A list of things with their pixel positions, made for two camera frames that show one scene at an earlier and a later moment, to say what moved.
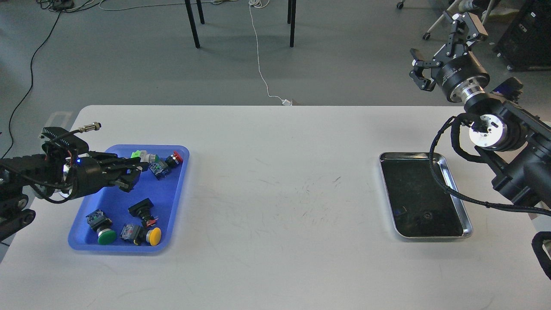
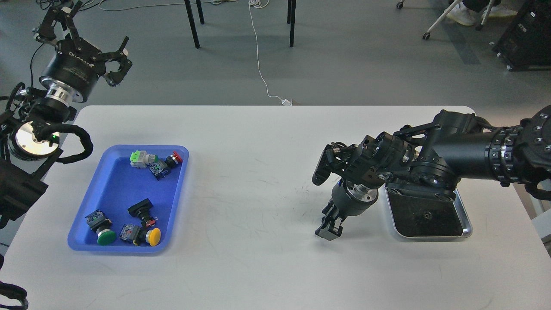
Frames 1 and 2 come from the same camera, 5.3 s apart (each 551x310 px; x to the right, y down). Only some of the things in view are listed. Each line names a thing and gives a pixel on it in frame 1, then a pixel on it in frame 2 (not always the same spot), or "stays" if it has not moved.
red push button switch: [160, 169] stays
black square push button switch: [141, 210] stays
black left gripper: [94, 170] to [74, 66]
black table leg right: [291, 16] stays
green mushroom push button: [99, 222] stays
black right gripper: [462, 77] to [351, 199]
